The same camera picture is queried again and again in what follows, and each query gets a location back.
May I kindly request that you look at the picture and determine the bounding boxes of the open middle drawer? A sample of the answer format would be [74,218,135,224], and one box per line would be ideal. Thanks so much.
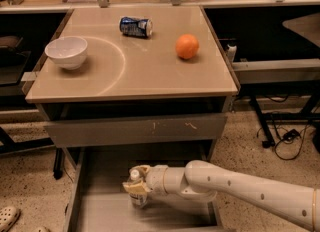
[63,142,236,232]

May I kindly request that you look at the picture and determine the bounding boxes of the orange fruit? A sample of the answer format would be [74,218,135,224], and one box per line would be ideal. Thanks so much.
[175,34,199,60]

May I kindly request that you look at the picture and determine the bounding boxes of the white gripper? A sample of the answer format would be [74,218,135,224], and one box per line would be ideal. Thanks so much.
[123,165,168,195]

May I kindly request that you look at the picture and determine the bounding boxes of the clear plastic water bottle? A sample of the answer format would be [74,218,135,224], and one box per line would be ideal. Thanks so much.
[128,177,147,208]

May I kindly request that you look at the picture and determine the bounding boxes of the grey drawer cabinet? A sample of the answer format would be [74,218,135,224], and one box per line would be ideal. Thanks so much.
[21,5,241,232]

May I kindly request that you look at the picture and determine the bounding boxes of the white perforated clog shoe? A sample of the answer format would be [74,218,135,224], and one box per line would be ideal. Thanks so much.
[0,206,20,232]

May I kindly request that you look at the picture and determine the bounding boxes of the white ceramic bowl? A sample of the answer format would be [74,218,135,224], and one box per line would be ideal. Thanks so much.
[45,36,88,70]

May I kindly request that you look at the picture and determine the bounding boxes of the black cables on floor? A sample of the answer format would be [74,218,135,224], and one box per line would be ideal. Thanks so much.
[255,122,309,161]

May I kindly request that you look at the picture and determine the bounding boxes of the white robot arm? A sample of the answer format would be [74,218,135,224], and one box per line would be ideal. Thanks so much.
[123,160,320,232]

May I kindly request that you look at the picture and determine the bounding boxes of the blue soda can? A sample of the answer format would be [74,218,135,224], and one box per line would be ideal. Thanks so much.
[119,17,153,38]

